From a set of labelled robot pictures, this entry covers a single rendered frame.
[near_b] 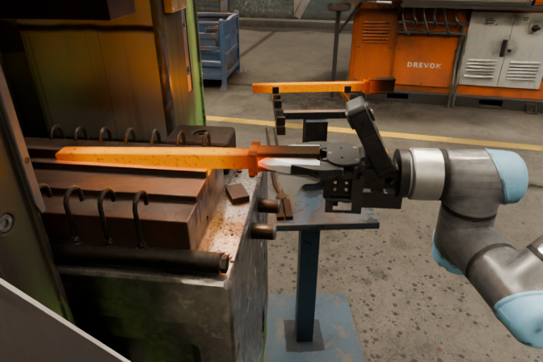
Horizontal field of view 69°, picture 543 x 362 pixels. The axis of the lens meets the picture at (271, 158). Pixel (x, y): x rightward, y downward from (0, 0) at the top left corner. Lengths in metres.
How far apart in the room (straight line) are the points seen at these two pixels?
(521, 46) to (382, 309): 3.02
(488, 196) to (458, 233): 0.07
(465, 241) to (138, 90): 0.65
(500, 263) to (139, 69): 0.69
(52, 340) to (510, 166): 0.55
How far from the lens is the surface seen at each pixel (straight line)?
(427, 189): 0.58
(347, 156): 0.57
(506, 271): 0.58
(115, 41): 0.86
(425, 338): 1.74
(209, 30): 4.26
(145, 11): 0.82
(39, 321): 0.19
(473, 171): 0.59
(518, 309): 0.56
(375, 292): 1.84
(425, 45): 4.07
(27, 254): 0.51
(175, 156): 0.60
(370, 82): 1.23
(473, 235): 0.63
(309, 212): 1.07
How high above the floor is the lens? 1.28
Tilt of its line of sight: 27 degrees down
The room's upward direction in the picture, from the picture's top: straight up
